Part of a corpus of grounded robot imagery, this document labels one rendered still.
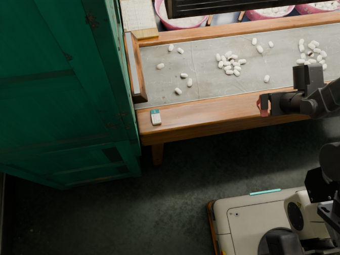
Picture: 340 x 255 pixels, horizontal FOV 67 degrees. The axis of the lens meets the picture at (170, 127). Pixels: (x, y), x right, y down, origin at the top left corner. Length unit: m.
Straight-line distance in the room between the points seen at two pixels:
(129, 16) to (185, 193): 1.10
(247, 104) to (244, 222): 0.68
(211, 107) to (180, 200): 0.83
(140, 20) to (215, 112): 0.54
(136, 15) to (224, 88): 0.52
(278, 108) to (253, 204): 0.85
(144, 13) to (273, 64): 0.63
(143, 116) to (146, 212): 0.84
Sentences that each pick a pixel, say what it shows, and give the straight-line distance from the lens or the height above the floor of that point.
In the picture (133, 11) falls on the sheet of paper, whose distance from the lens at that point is 1.32.
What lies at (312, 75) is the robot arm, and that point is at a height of 1.22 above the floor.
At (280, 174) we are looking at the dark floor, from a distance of 1.95.
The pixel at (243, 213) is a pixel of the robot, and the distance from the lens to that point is 1.53.
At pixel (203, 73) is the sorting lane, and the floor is 0.74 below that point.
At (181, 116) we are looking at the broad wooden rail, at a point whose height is 0.76.
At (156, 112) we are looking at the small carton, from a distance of 1.03.
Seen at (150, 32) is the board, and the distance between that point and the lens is 1.24.
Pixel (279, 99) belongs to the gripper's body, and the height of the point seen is 1.08.
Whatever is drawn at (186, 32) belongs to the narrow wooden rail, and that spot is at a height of 0.76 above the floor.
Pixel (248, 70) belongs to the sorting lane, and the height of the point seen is 0.74.
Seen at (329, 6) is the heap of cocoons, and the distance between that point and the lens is 1.66.
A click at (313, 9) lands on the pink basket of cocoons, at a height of 0.75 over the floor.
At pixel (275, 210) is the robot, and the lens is 1.59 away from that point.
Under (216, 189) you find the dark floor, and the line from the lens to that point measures 1.79.
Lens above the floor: 1.73
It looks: 70 degrees down
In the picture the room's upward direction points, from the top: 8 degrees clockwise
